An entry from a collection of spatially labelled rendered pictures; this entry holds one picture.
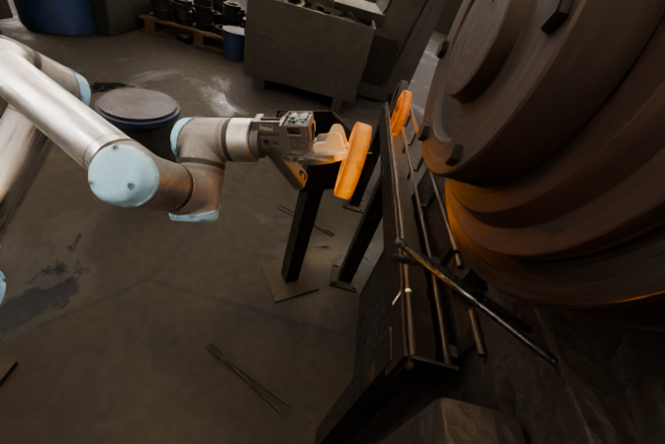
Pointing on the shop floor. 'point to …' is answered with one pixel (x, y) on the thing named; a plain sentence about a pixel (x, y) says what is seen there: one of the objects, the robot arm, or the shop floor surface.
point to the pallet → (193, 17)
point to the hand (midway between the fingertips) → (353, 152)
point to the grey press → (402, 9)
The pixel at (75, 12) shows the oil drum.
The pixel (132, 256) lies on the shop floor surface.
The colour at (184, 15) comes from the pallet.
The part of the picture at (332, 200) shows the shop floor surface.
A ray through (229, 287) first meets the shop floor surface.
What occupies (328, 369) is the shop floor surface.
